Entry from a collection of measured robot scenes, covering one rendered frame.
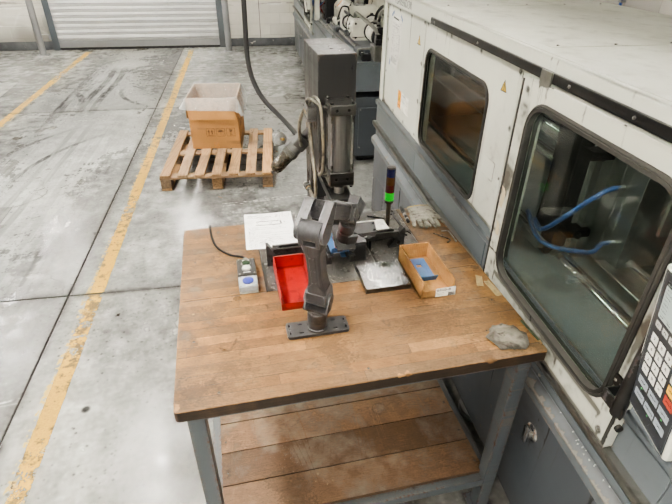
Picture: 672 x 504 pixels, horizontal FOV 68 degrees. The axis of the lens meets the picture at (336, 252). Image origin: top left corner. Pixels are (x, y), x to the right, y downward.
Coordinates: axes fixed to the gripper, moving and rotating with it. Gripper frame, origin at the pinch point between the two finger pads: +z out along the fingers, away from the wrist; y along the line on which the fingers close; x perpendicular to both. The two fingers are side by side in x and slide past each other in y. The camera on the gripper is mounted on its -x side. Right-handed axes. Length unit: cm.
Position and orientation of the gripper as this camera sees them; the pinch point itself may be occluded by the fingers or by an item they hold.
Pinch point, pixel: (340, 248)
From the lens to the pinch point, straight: 181.2
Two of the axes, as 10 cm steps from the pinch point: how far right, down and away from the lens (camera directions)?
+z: -1.3, 4.6, 8.8
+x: -9.7, 1.0, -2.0
